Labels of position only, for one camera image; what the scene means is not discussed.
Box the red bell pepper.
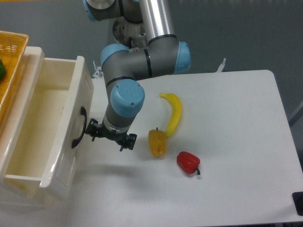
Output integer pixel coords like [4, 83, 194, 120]
[177, 151, 201, 175]

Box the yellow woven basket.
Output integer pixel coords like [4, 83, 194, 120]
[0, 31, 29, 122]

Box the yellow bell pepper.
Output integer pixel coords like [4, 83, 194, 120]
[148, 127, 167, 158]

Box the black drawer handle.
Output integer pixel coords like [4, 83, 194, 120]
[71, 106, 88, 149]

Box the black corner object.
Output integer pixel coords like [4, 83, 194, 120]
[292, 192, 303, 216]

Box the green bell pepper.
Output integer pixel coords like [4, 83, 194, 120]
[0, 59, 6, 80]

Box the white table bracket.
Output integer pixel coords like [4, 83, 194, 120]
[216, 58, 226, 73]

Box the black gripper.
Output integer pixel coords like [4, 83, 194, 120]
[85, 118, 137, 152]

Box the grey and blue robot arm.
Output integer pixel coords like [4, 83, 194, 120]
[82, 0, 191, 149]

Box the white drawer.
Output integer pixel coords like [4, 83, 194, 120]
[4, 55, 94, 200]

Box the yellow banana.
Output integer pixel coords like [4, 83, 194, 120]
[160, 93, 183, 138]

